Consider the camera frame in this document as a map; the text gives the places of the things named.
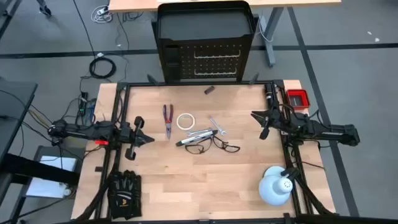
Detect person's shoe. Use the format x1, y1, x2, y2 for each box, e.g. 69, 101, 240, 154
35, 0, 52, 16

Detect black side table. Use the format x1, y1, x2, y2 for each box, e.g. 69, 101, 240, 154
0, 77, 39, 162

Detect silver combination wrench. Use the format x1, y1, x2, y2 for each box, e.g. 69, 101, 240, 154
186, 128, 215, 138
208, 116, 226, 136

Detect black peg board cart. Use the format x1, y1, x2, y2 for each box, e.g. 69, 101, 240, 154
152, 0, 257, 84

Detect white dome lamp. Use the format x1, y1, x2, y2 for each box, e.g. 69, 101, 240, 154
258, 166, 295, 207

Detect white cable bundle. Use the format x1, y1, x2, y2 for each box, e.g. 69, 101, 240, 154
91, 4, 113, 24

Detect light wooden desk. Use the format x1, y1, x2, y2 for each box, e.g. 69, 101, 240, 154
108, 0, 342, 13

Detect black coiled cable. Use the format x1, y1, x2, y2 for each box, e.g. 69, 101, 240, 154
89, 56, 117, 79

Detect white paper sheet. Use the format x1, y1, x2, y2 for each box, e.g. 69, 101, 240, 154
25, 155, 78, 199

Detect white tape roll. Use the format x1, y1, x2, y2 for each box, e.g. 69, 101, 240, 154
176, 113, 196, 131

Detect black metal table frame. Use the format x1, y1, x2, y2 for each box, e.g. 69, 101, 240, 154
74, 79, 338, 224

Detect red blue handled pliers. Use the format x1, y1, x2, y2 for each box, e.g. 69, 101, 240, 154
162, 104, 174, 140

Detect black control box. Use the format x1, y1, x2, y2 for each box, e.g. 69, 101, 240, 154
77, 91, 97, 124

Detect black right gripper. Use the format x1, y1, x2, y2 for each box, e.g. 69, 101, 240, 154
250, 107, 295, 141

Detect black flashlight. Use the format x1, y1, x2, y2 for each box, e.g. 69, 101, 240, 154
264, 83, 276, 110

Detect grey metal desk leg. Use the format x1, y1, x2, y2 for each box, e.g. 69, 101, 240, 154
264, 6, 284, 68

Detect red plastic tray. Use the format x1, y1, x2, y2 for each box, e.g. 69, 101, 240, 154
285, 89, 311, 110

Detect black work glove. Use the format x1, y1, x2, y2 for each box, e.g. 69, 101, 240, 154
107, 170, 134, 220
124, 169, 142, 218

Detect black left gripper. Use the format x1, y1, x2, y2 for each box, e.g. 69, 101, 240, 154
119, 115, 155, 161

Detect silver black spirit level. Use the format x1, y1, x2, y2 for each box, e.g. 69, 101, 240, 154
175, 129, 218, 147

